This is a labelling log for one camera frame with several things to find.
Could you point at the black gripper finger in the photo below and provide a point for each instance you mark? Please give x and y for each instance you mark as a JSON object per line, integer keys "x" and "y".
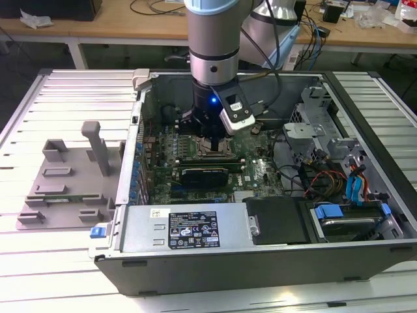
{"x": 215, "y": 145}

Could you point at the black RAM slot bank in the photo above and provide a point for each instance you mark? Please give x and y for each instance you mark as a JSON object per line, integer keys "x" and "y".
{"x": 208, "y": 162}

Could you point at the black graphics card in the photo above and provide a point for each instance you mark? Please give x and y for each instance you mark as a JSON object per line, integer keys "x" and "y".
{"x": 205, "y": 177}

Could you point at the green motherboard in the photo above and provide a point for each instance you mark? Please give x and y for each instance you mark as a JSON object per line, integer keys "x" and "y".
{"x": 257, "y": 176}

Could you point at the silver chipset heatsink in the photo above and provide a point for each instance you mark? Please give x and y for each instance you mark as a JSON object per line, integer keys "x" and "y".
{"x": 242, "y": 195}

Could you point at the grey case clip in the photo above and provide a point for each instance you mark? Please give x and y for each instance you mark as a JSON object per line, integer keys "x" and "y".
{"x": 141, "y": 76}

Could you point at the black plastic shroud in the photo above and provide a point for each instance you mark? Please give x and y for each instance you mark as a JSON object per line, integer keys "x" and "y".
{"x": 277, "y": 221}

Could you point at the silver power supply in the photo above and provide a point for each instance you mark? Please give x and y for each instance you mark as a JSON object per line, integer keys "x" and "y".
{"x": 143, "y": 228}

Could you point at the long wooden desk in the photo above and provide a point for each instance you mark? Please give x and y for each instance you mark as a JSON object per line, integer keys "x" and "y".
{"x": 114, "y": 27}

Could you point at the open black PC case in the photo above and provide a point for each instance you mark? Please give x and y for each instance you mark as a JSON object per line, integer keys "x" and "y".
{"x": 228, "y": 270}

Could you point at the hard disk blue carrier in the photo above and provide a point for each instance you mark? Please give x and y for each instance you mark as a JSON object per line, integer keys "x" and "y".
{"x": 329, "y": 212}

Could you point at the black power adapter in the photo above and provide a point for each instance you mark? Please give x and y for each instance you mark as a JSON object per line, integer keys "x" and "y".
{"x": 324, "y": 31}

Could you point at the grey parts rack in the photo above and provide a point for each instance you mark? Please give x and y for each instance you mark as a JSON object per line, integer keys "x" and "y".
{"x": 75, "y": 182}

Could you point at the blue case latch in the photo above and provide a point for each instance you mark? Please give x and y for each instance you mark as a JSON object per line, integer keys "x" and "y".
{"x": 97, "y": 232}

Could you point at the green RAM stick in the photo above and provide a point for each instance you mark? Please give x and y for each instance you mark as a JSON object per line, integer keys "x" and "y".
{"x": 70, "y": 197}

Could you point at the small black box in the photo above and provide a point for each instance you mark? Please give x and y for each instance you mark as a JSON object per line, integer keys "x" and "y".
{"x": 332, "y": 14}

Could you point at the large black box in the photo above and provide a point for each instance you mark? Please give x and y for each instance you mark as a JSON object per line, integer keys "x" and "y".
{"x": 49, "y": 8}

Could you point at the crumpled clear plastic wrap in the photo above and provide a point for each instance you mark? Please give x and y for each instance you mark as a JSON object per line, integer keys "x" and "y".
{"x": 36, "y": 19}

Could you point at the clear plastic bags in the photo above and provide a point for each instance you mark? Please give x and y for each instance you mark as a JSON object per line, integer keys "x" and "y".
{"x": 374, "y": 16}

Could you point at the red white package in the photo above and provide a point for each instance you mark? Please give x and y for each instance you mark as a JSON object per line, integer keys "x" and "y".
{"x": 407, "y": 9}

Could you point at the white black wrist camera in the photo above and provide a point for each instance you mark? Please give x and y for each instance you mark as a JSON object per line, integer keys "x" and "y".
{"x": 239, "y": 125}

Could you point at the silver metal bracket plate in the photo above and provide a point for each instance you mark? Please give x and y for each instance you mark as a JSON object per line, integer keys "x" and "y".
{"x": 303, "y": 130}

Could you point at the silver drive bay frame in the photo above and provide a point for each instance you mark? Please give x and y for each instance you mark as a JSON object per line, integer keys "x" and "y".
{"x": 312, "y": 94}

